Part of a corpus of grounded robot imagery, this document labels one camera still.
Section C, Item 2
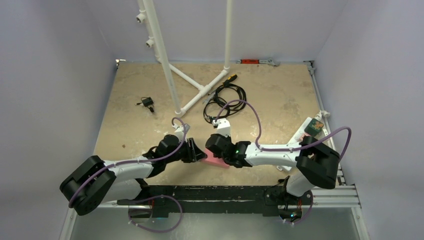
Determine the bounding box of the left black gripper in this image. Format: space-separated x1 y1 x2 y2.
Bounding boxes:
164 138 206 164

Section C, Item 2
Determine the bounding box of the pink power socket block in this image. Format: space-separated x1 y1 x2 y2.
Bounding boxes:
201 148 230 169

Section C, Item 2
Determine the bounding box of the black plug adapter with cable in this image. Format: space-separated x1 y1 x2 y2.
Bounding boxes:
134 97 155 113

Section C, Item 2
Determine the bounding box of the white power strip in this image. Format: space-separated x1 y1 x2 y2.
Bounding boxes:
276 110 332 172

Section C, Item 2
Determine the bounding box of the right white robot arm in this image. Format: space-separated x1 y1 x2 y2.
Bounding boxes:
205 133 340 204

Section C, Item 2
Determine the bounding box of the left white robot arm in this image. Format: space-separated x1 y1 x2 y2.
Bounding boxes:
59 134 207 216

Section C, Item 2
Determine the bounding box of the green plug adapter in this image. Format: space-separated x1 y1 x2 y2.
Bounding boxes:
304 118 325 137

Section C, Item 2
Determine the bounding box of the small silver wrench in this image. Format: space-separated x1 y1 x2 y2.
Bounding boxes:
202 93 215 104

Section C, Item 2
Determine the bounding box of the red adjustable wrench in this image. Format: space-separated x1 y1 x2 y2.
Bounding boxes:
236 58 280 67

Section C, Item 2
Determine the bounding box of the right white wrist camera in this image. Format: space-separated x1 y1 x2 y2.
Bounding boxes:
212 118 231 137

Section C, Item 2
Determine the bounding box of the coiled black cable bundle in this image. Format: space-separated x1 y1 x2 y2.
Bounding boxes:
202 83 248 125

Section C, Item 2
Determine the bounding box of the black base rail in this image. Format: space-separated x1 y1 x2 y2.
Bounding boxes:
117 184 312 219

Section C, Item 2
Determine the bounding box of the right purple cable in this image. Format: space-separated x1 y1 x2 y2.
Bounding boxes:
215 99 352 226

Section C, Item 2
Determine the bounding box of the white PVC pipe frame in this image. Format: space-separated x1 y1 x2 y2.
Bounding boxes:
135 0 233 119

